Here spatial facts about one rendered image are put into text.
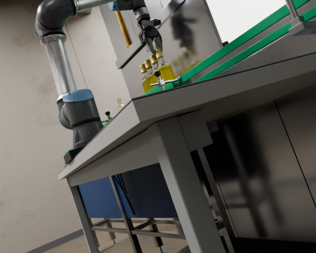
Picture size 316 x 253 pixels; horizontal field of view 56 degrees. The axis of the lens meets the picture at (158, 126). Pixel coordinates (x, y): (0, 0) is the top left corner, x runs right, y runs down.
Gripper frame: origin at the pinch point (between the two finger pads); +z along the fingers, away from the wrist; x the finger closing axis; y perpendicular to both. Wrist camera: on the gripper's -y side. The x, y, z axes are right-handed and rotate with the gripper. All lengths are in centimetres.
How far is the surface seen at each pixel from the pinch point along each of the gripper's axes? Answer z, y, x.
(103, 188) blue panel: 60, 97, 23
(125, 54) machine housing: -21, 50, -8
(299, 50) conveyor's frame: 34, -70, 0
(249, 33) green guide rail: 21, -55, -1
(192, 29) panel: -2.2, -15.3, -13.3
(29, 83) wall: -98, 285, 19
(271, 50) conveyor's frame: 30, -62, 1
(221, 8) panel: -0.9, -35.4, -15.4
